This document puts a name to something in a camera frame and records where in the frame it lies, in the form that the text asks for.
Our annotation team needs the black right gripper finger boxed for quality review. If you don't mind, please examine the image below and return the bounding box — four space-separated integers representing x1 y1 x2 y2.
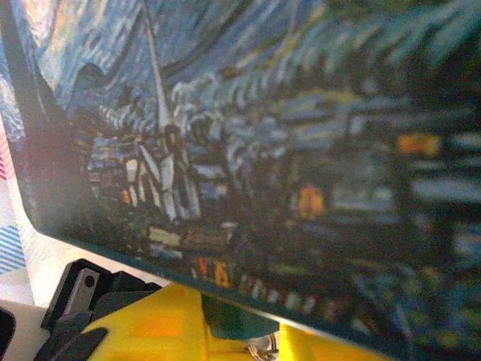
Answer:
35 258 169 361

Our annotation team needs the yellow padlock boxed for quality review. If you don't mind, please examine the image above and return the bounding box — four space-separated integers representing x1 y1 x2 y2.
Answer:
80 281 381 361

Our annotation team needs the starry night print tin box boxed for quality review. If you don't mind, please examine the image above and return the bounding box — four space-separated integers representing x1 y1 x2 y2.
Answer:
0 0 481 361

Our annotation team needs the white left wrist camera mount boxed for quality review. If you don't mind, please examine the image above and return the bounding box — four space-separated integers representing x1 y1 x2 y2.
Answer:
0 299 52 361

